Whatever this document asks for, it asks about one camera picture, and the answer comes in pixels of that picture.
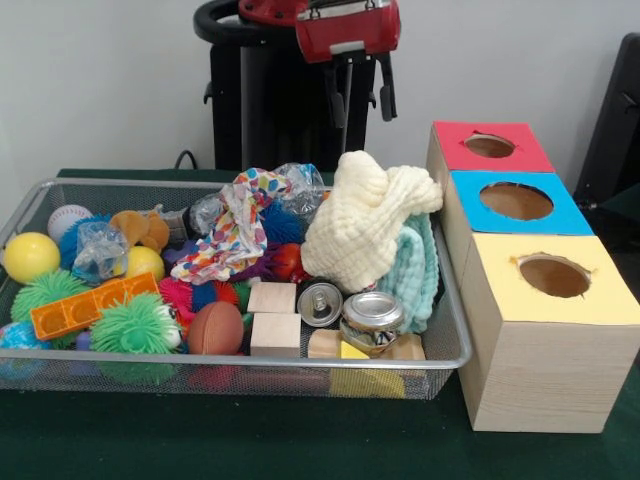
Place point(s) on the dark green table cloth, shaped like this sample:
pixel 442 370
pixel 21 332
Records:
pixel 250 440
pixel 627 197

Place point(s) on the brown toy football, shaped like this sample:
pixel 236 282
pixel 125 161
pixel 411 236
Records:
pixel 216 327

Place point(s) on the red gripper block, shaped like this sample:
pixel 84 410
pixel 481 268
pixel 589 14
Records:
pixel 350 30

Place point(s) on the green spiky ball with eyes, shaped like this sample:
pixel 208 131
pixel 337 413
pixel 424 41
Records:
pixel 135 327

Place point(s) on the pale wooden cube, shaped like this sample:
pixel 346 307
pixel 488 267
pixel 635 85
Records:
pixel 272 297
pixel 275 335

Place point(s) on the black flat panel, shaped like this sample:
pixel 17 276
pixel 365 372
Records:
pixel 615 125

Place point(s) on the golden brown plush animal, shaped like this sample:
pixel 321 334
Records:
pixel 140 227

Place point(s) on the wooden box with three holes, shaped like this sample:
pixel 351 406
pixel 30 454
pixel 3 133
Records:
pixel 545 380

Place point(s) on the cream knitted cloth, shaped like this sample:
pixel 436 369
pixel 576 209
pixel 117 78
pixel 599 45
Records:
pixel 370 220

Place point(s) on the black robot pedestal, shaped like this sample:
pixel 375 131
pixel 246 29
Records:
pixel 280 110

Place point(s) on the mint green quilted cloth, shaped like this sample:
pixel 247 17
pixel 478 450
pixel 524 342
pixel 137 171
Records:
pixel 415 280

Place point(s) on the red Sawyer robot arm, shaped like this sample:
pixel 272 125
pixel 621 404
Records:
pixel 265 12

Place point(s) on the orange building block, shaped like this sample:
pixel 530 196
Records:
pixel 95 302

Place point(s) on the colourful dotted cloth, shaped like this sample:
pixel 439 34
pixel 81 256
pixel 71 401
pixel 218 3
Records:
pixel 235 225

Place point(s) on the yellow ball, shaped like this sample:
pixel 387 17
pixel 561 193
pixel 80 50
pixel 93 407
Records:
pixel 31 257

